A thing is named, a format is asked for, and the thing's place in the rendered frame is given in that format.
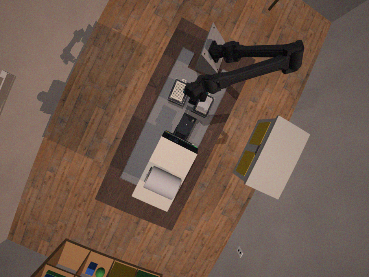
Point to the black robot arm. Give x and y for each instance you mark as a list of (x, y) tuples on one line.
[(285, 57)]

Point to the cream rectangular plate with grid of square holes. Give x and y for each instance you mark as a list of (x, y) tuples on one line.
[(177, 93)]

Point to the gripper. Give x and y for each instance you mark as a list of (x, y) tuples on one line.
[(202, 98)]

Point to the grey cylinder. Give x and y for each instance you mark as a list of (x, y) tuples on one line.
[(162, 183)]

